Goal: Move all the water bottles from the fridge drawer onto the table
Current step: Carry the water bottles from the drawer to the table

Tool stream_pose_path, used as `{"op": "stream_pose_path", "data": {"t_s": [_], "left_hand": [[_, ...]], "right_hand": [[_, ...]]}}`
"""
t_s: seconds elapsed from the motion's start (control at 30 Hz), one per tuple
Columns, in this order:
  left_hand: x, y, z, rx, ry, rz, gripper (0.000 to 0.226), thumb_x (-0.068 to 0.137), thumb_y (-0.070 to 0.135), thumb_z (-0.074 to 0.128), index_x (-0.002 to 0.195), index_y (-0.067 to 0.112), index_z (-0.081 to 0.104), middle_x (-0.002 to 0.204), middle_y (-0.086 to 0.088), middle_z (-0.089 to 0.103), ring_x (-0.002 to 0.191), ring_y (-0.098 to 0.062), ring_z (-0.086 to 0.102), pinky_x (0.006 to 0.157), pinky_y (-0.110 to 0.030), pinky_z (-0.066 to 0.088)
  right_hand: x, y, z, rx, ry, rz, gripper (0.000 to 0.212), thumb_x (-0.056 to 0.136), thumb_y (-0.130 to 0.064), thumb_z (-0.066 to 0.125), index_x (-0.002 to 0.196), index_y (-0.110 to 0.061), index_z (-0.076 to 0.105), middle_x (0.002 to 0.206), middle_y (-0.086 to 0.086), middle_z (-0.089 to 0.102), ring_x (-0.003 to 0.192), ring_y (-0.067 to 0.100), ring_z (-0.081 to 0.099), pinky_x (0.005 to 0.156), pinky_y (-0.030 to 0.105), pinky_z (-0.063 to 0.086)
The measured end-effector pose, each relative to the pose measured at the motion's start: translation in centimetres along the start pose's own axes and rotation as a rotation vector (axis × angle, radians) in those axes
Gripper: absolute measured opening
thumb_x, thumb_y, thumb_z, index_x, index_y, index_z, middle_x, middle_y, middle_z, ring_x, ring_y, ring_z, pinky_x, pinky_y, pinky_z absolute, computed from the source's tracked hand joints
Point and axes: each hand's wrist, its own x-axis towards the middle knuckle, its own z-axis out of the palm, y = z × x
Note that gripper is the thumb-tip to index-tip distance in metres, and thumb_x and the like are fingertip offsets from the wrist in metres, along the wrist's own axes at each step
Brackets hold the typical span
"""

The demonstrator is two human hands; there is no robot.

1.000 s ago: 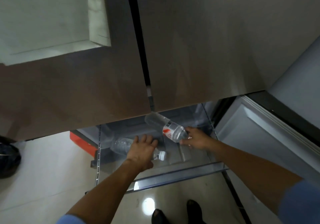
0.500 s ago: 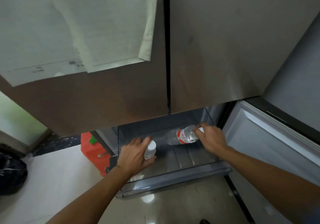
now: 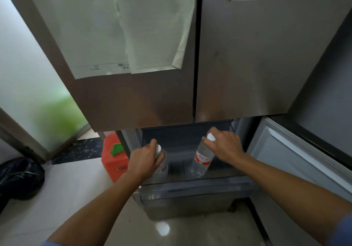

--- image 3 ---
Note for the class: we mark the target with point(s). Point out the person's right hand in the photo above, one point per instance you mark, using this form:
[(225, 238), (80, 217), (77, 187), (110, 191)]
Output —
[(227, 145)]

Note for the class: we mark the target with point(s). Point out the person's left hand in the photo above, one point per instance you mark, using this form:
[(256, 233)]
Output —
[(143, 162)]

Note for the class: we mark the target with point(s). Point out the clear fridge drawer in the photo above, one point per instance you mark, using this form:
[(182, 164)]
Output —
[(192, 188)]

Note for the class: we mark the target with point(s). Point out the fridge compartment door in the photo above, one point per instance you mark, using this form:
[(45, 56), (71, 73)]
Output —
[(297, 166)]

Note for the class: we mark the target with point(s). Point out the beige refrigerator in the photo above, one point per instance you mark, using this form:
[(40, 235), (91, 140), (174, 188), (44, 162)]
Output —
[(247, 61)]

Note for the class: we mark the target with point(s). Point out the person's right forearm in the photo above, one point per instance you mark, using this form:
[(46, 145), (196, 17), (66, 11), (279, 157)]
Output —
[(291, 190)]

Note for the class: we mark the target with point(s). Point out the person's left forearm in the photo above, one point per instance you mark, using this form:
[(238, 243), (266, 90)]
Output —
[(93, 210)]

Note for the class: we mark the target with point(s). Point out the person's blue left sleeve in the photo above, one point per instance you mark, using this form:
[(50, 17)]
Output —
[(51, 243)]

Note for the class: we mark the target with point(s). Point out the person's blue sleeve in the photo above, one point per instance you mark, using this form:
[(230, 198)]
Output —
[(342, 233), (51, 243)]

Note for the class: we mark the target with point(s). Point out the person's blue right sleeve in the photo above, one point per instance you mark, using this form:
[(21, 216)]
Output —
[(342, 233)]

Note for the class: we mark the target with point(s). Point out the orange plastic stool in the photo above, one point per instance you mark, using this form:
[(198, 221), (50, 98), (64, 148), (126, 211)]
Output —
[(114, 163)]

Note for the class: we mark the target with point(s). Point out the green cloth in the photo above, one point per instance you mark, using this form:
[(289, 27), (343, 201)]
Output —
[(117, 149)]

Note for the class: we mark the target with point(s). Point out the black trash bag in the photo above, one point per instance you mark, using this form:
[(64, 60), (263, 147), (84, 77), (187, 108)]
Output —
[(19, 178)]

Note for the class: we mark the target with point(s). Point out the frosted glass door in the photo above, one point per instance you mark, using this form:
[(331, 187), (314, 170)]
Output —
[(30, 89)]

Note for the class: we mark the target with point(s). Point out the wide paper sheet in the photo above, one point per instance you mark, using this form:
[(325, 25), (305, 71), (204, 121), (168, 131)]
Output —
[(96, 28)]

